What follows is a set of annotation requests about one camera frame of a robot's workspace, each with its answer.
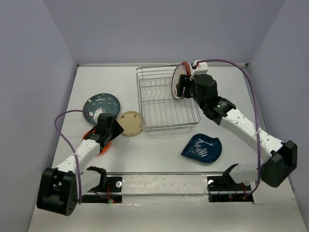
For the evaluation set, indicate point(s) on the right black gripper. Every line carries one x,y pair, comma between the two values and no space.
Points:
185,81

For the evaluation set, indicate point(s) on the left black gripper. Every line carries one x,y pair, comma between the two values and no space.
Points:
118,129

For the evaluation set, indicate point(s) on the small beige plate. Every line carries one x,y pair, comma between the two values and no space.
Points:
131,122

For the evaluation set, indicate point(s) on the white plate orange sunburst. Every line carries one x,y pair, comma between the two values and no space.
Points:
180,69

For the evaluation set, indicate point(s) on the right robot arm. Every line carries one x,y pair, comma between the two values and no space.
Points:
276,159

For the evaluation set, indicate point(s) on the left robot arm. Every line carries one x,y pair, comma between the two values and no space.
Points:
61,188

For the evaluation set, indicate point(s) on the navy blue shell dish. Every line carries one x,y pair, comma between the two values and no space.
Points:
203,148

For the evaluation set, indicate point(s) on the red and teal floral plate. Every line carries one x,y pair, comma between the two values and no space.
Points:
188,67

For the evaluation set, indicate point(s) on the dark teal blossom plate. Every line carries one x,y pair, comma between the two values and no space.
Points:
105,101

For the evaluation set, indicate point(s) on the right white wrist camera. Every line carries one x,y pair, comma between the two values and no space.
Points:
199,67

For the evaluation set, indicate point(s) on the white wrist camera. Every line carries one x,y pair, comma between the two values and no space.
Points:
95,114
199,67

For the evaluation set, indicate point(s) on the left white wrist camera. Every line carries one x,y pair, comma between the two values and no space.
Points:
95,114

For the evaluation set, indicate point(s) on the silver wire dish rack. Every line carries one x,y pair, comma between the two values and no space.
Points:
161,113

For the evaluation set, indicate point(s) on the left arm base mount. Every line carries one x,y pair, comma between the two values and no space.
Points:
110,193

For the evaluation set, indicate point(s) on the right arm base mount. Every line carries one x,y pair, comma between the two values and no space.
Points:
221,192

